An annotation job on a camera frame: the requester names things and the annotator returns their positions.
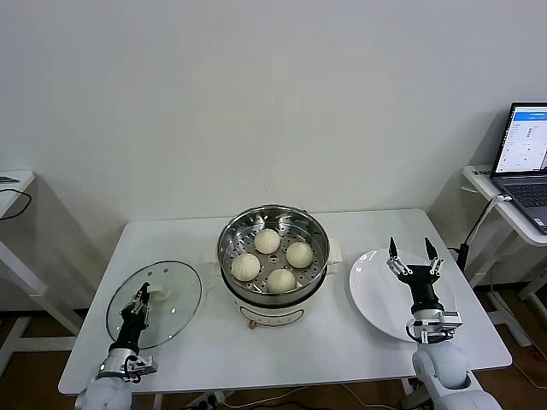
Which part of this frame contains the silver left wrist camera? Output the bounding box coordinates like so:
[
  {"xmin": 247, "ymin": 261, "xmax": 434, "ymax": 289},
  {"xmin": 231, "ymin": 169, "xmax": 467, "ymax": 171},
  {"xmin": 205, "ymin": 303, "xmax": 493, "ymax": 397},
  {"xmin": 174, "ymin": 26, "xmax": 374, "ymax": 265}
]
[{"xmin": 125, "ymin": 356, "xmax": 159, "ymax": 378}]

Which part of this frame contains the black cable with adapter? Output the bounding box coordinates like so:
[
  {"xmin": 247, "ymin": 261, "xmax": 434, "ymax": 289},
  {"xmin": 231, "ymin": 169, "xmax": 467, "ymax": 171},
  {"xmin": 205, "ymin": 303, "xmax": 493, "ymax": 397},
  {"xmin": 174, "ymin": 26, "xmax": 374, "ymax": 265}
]
[{"xmin": 448, "ymin": 196, "xmax": 503, "ymax": 274}]

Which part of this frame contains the white laptop charging cable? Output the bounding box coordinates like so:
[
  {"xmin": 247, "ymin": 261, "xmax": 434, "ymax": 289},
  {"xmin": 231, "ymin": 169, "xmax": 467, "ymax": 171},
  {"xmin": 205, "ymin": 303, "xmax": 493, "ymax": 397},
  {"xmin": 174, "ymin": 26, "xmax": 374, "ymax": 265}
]
[{"xmin": 486, "ymin": 194, "xmax": 514, "ymax": 300}]

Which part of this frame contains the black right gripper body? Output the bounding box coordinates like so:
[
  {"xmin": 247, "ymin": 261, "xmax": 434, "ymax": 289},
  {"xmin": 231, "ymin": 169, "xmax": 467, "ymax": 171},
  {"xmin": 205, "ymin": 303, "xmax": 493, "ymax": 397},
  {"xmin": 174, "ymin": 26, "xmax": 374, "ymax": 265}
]
[{"xmin": 399, "ymin": 264, "xmax": 444, "ymax": 318}]

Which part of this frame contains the thin black looped cable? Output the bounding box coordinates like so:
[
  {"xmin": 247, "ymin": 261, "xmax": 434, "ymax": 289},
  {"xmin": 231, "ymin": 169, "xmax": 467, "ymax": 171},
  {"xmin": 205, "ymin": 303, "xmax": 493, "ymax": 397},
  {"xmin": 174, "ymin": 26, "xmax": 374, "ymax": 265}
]
[{"xmin": 0, "ymin": 187, "xmax": 34, "ymax": 222}]

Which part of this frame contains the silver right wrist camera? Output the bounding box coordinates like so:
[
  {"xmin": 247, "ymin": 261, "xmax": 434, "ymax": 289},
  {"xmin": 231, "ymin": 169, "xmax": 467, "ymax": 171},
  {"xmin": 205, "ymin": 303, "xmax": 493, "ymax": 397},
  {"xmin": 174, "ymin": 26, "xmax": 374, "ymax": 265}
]
[{"xmin": 405, "ymin": 310, "xmax": 463, "ymax": 345}]

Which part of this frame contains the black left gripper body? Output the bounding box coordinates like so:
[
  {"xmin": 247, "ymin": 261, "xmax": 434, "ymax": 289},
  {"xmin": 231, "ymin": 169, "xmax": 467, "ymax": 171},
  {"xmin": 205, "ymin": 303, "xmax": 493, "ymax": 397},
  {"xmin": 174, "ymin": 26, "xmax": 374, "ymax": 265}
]
[{"xmin": 111, "ymin": 301, "xmax": 151, "ymax": 352}]

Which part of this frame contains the round glass pot lid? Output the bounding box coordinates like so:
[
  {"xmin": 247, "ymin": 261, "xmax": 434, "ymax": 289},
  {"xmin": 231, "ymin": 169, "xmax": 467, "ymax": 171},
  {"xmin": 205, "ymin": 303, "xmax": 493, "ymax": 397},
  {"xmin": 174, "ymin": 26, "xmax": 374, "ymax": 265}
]
[{"xmin": 105, "ymin": 261, "xmax": 203, "ymax": 350}]

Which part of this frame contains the grey open laptop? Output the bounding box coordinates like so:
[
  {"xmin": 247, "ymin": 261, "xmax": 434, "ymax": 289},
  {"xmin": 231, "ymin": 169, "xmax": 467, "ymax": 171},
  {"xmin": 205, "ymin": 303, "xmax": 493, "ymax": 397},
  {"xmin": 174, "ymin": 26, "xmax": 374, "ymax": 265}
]
[{"xmin": 490, "ymin": 101, "xmax": 547, "ymax": 236}]

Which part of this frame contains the white steamed baozi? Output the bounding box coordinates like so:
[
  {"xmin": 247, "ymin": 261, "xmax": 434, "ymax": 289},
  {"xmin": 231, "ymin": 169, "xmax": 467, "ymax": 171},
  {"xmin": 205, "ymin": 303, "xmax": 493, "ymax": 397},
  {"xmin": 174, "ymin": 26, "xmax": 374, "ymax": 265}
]
[
  {"xmin": 268, "ymin": 268, "xmax": 298, "ymax": 295},
  {"xmin": 231, "ymin": 254, "xmax": 262, "ymax": 282},
  {"xmin": 254, "ymin": 228, "xmax": 282, "ymax": 254},
  {"xmin": 285, "ymin": 241, "xmax": 315, "ymax": 269}
]

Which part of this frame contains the stainless steel steamer basket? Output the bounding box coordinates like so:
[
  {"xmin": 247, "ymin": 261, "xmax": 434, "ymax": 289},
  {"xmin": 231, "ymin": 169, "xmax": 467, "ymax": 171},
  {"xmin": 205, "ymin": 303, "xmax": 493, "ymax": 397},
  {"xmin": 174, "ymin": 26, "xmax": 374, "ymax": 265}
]
[{"xmin": 218, "ymin": 205, "xmax": 332, "ymax": 307}]

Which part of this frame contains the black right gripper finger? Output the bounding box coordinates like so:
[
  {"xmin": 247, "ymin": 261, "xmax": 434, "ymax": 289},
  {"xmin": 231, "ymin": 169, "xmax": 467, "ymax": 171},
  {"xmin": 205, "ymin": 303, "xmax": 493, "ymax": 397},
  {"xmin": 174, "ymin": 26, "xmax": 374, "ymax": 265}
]
[
  {"xmin": 422, "ymin": 237, "xmax": 444, "ymax": 278},
  {"xmin": 385, "ymin": 237, "xmax": 412, "ymax": 281}
]

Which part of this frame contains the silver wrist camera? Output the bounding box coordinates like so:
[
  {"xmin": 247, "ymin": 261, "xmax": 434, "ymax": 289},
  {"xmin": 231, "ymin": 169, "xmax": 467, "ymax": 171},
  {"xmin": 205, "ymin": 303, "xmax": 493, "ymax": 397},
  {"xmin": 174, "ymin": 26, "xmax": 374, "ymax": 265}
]
[
  {"xmin": 405, "ymin": 310, "xmax": 463, "ymax": 345},
  {"xmin": 125, "ymin": 356, "xmax": 159, "ymax": 378}
]

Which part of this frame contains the cream electric cooking pot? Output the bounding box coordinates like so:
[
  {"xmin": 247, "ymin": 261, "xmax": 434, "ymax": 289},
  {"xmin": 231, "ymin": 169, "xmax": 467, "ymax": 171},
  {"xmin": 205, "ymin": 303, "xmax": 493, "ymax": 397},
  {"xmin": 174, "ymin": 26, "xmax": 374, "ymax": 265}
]
[{"xmin": 206, "ymin": 238, "xmax": 345, "ymax": 332}]

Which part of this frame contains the white round plate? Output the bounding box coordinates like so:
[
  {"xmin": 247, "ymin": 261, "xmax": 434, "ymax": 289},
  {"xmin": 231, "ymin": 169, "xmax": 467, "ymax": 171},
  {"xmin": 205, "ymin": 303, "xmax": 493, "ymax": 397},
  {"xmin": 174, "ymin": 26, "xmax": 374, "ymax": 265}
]
[{"xmin": 349, "ymin": 249, "xmax": 457, "ymax": 343}]

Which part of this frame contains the white laptop side table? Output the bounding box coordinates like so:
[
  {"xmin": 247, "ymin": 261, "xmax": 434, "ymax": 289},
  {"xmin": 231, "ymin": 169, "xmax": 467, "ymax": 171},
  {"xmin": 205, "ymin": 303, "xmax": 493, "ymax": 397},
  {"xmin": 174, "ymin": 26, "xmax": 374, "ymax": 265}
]
[{"xmin": 463, "ymin": 165, "xmax": 547, "ymax": 347}]

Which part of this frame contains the white empty side table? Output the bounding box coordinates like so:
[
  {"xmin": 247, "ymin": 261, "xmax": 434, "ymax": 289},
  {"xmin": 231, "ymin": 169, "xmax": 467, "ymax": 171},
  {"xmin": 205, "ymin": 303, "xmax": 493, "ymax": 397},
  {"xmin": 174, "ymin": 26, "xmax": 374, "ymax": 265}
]
[{"xmin": 0, "ymin": 170, "xmax": 82, "ymax": 355}]

